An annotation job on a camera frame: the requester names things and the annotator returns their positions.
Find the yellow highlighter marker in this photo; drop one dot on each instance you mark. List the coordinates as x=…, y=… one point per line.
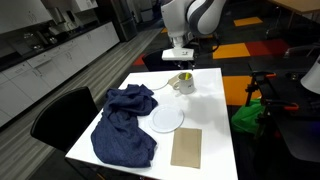
x=188, y=76

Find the small brown paper napkin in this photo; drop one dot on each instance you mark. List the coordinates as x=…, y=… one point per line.
x=172, y=80

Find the white lamp shade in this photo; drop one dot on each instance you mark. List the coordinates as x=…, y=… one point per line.
x=312, y=78

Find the dark blue cloth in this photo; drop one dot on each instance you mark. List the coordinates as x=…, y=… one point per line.
x=123, y=133

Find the large white plate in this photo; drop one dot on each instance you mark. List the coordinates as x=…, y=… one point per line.
x=166, y=118

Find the wooden table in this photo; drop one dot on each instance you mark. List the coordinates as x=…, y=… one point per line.
x=300, y=5

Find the stainless steel fridge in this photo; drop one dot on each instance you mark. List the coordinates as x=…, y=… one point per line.
x=123, y=20

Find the white mug with print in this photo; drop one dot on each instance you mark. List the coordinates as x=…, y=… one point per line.
x=186, y=86

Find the black chair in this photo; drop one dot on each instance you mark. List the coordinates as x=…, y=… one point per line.
x=63, y=116
x=155, y=60

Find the small white plate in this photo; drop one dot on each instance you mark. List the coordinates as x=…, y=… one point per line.
x=159, y=85

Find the green plastic bag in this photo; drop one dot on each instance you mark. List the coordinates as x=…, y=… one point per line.
x=246, y=116

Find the grey trash bin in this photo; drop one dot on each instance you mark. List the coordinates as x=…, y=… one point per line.
x=146, y=15

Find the orange black clamp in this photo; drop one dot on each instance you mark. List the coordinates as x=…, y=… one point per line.
x=256, y=83
x=280, y=108

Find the white wall cabinets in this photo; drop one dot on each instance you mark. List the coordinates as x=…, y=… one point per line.
x=20, y=13

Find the black side table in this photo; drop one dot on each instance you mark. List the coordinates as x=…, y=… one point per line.
x=296, y=133

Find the white kitchen cabinets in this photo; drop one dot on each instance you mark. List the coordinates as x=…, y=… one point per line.
x=50, y=73

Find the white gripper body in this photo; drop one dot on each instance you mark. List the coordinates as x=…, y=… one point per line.
x=178, y=54

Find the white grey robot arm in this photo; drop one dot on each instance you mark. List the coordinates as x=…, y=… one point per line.
x=196, y=15

